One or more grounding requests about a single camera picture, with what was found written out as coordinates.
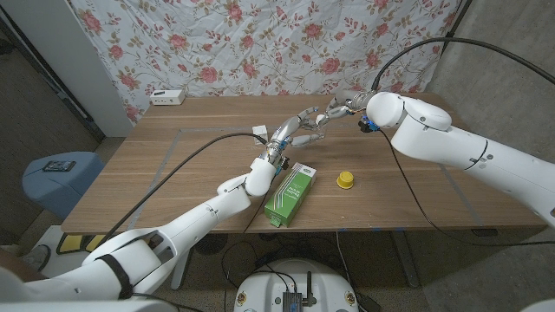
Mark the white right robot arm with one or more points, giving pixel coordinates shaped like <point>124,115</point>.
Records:
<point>442,143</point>

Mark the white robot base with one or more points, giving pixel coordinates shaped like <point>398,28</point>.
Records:
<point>260,286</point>

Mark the black backdrop stand pole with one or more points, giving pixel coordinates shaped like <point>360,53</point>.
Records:
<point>455,26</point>

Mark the person's leg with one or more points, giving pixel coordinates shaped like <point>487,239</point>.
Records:
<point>17,268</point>

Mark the grey sneaker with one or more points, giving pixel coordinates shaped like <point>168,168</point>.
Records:
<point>38,256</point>

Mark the green medicine box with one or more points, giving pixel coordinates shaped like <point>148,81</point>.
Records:
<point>290,201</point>

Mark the blue-grey round stool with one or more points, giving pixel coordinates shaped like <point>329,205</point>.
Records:
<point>60,190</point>

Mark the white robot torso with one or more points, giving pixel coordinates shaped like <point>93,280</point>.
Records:
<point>86,307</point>

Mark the clear medicine bottle white cap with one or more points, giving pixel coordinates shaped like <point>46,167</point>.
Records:
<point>320,130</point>

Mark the white power strip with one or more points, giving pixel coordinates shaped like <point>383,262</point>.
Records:
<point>167,97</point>

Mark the white metal table leg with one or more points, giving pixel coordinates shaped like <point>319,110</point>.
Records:
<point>405,260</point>
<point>180,273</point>

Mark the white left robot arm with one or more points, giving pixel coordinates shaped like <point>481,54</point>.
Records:
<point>195,216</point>

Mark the floral backdrop cloth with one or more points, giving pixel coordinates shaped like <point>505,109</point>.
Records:
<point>260,43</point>

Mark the small white cube box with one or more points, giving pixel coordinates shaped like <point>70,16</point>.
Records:
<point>258,130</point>

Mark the yellow lid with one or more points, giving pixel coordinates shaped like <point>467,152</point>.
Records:
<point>345,180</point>

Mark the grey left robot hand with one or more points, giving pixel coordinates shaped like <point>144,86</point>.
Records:
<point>284,128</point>

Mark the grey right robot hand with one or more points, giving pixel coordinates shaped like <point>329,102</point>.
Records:
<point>351,102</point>

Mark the yellow black floor pedal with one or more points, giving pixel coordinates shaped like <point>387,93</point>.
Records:
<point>69,244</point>

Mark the black phone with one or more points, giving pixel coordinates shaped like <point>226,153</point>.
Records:
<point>59,166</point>

